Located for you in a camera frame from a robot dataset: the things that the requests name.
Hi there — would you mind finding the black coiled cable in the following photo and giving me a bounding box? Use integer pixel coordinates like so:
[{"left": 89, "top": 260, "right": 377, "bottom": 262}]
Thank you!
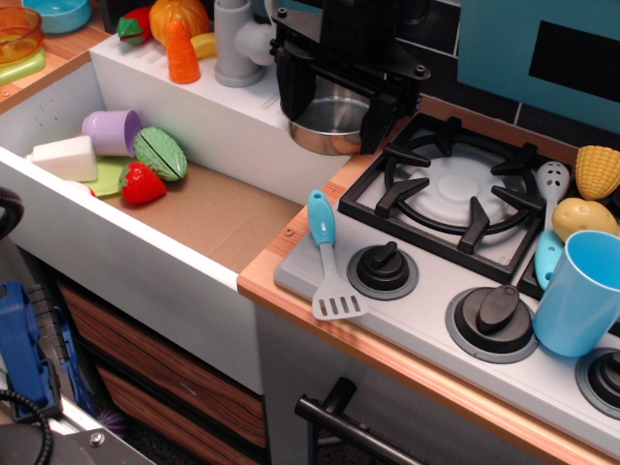
[{"left": 0, "top": 388, "right": 53, "bottom": 465}]

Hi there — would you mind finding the orange toy carrot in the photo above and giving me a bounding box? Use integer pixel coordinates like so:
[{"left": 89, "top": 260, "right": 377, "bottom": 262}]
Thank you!
[{"left": 167, "top": 19, "right": 202, "bottom": 84}]

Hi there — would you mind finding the yellow toy banana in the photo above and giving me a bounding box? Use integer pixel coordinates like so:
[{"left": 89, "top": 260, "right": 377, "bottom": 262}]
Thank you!
[{"left": 191, "top": 32, "right": 217, "bottom": 59}]

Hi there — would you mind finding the wooden drawer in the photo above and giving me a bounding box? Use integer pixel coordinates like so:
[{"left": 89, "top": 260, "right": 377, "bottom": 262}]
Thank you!
[
  {"left": 97, "top": 365, "right": 268, "bottom": 464},
  {"left": 58, "top": 279, "right": 268, "bottom": 456}
]

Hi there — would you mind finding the black stove grate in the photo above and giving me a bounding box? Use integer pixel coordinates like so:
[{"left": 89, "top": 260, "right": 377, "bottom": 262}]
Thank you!
[{"left": 338, "top": 113, "right": 545, "bottom": 284}]

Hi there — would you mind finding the white toy sink basin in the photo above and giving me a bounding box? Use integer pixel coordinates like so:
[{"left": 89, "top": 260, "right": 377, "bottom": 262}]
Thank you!
[{"left": 1, "top": 37, "right": 346, "bottom": 392}]

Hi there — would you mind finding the left black stove knob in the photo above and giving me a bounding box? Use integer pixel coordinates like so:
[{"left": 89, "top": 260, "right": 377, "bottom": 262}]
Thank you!
[{"left": 347, "top": 241, "right": 419, "bottom": 301}]

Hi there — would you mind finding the lower wooden drawer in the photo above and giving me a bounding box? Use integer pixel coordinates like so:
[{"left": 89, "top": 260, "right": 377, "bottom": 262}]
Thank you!
[{"left": 97, "top": 365, "right": 268, "bottom": 464}]

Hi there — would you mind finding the light green plate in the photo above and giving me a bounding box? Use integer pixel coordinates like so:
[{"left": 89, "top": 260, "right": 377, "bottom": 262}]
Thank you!
[{"left": 82, "top": 156, "right": 136, "bottom": 199}]

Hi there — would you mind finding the purple plastic cup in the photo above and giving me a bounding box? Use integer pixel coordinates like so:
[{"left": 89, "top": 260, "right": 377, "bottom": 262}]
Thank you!
[{"left": 81, "top": 109, "right": 142, "bottom": 157}]

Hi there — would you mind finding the black oven door handle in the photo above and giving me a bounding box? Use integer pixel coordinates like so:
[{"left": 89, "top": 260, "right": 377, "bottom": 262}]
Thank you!
[{"left": 294, "top": 378, "right": 423, "bottom": 464}]

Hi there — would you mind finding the white slotted spoon blue handle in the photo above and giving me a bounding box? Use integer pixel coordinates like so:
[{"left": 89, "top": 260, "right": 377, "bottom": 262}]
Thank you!
[{"left": 534, "top": 161, "right": 571, "bottom": 291}]

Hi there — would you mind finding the silver metal pan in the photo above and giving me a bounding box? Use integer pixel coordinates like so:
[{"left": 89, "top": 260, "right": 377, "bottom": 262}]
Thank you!
[{"left": 289, "top": 77, "right": 369, "bottom": 156}]

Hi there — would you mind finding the blue clamp device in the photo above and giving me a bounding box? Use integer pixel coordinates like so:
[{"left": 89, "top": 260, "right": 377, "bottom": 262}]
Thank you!
[{"left": 1, "top": 281, "right": 96, "bottom": 417}]

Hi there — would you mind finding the grey stove top panel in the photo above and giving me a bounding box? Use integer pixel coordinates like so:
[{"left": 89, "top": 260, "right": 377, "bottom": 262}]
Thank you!
[{"left": 273, "top": 113, "right": 620, "bottom": 459}]

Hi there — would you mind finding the yellow toy corn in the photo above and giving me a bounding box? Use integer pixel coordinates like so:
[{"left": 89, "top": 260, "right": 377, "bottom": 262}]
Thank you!
[{"left": 575, "top": 145, "right": 619, "bottom": 201}]

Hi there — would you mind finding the red toy strawberry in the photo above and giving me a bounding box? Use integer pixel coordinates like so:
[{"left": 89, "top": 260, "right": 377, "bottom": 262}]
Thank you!
[{"left": 118, "top": 162, "right": 168, "bottom": 204}]

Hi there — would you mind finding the red green toy pepper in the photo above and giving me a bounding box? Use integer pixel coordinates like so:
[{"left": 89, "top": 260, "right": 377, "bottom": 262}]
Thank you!
[{"left": 116, "top": 6, "right": 152, "bottom": 46}]

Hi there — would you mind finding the grey toy faucet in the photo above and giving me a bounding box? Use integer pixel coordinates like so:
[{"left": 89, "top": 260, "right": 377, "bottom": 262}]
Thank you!
[{"left": 214, "top": 1, "right": 275, "bottom": 88}]

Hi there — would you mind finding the white toy block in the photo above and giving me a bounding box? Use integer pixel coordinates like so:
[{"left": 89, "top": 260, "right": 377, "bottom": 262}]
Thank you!
[{"left": 25, "top": 136, "right": 98, "bottom": 182}]

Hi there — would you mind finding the green square plate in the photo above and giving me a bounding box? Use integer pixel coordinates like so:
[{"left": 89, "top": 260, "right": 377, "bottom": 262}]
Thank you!
[{"left": 0, "top": 48, "right": 47, "bottom": 86}]

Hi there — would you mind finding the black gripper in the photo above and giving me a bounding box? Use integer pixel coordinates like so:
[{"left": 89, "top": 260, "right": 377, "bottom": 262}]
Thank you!
[{"left": 270, "top": 1, "right": 430, "bottom": 154}]

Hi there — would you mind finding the green toy bitter gourd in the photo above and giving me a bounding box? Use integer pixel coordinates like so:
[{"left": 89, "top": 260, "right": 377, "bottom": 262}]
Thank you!
[{"left": 134, "top": 127, "right": 188, "bottom": 181}]

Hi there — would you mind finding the upper wooden drawer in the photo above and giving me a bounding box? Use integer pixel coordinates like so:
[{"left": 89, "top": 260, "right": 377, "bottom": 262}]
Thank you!
[{"left": 58, "top": 279, "right": 268, "bottom": 456}]

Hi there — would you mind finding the orange transparent bowl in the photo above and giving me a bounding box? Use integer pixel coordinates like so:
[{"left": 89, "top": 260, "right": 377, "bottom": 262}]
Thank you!
[{"left": 0, "top": 6, "right": 44, "bottom": 66}]

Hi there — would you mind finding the grey spatula blue handle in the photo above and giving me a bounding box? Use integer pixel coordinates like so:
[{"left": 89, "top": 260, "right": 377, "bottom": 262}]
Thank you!
[{"left": 307, "top": 190, "right": 369, "bottom": 321}]

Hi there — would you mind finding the light blue plastic cup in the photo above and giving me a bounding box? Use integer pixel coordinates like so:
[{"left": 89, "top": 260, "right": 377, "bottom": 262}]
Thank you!
[{"left": 533, "top": 231, "right": 619, "bottom": 357}]

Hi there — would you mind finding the purple toy ball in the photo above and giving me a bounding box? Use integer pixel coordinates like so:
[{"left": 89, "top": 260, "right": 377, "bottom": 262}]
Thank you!
[{"left": 97, "top": 408, "right": 130, "bottom": 439}]

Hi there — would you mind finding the right black stove knob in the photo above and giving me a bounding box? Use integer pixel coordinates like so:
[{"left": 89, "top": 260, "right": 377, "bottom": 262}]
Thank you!
[{"left": 575, "top": 348, "right": 619, "bottom": 420}]

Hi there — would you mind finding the yellow toy potato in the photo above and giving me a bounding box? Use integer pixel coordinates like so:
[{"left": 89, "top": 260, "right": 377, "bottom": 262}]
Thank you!
[{"left": 551, "top": 198, "right": 619, "bottom": 242}]

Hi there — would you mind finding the middle black stove knob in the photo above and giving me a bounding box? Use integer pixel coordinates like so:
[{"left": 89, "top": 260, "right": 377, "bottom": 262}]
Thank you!
[{"left": 445, "top": 285, "right": 538, "bottom": 364}]

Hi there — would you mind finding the black stove knob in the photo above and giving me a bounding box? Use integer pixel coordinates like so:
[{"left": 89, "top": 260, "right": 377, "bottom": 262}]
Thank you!
[
  {"left": 445, "top": 285, "right": 538, "bottom": 364},
  {"left": 575, "top": 348, "right": 619, "bottom": 420},
  {"left": 347, "top": 241, "right": 419, "bottom": 301}
]

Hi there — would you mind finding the orange toy pumpkin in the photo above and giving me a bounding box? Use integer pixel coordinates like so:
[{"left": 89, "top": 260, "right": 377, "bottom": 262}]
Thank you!
[{"left": 149, "top": 0, "right": 210, "bottom": 46}]

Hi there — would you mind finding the blue bowl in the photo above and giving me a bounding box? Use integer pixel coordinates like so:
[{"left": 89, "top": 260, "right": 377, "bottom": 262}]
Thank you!
[{"left": 21, "top": 0, "right": 92, "bottom": 35}]

